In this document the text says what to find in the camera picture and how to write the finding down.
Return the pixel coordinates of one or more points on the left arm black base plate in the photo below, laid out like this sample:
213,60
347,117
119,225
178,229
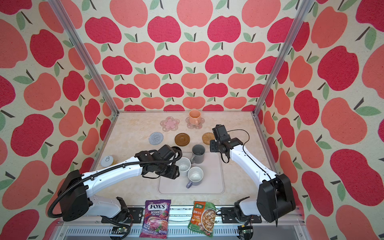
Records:
135,215

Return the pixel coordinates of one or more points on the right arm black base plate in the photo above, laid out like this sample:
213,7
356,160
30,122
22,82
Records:
235,216

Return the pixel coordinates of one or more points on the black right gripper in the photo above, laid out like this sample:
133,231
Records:
212,146

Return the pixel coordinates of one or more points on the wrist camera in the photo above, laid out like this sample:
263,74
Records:
220,133
166,153

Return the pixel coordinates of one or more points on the orange pink mug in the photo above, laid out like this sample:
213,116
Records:
195,116

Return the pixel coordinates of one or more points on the yellow jar white lid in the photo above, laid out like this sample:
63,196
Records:
108,161

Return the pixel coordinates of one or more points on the white mug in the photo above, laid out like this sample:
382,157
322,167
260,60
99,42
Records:
184,165

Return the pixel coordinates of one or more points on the pink flower silicone coaster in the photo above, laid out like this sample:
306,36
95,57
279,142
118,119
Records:
193,126

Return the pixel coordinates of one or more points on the aluminium frame post left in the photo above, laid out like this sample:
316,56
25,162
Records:
70,29

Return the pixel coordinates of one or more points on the round grey coaster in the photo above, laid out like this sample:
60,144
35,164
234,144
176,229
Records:
156,138

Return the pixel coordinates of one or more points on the aluminium frame post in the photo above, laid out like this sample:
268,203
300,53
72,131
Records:
70,29
303,11

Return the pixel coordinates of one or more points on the round woven rattan coaster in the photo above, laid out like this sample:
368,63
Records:
207,138

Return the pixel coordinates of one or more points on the green orange soup packet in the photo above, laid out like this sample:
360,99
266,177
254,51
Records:
203,218

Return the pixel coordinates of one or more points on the aluminium front frame rail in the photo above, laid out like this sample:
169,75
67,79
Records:
289,227

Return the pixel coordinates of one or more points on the purple Fox's berries candy bag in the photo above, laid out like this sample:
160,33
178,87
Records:
156,219

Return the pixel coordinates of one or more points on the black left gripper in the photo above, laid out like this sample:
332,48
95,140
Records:
174,173

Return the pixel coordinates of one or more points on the aluminium frame post right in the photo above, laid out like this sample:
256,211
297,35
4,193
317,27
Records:
303,11

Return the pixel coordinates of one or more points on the grey mug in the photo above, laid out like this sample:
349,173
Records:
198,154

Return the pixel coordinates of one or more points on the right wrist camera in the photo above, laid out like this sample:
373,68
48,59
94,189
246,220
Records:
220,133

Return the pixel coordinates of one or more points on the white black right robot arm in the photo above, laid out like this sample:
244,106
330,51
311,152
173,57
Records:
275,197

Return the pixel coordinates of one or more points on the round brown wooden coaster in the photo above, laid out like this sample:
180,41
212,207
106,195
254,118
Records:
182,139

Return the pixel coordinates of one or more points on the light grey tray mat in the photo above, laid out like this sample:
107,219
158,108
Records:
212,183

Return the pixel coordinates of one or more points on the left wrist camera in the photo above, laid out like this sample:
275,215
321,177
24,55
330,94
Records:
166,153

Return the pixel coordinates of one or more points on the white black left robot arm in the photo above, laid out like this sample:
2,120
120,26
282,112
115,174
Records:
77,195

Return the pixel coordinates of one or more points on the lavender mug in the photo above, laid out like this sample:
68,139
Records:
195,177

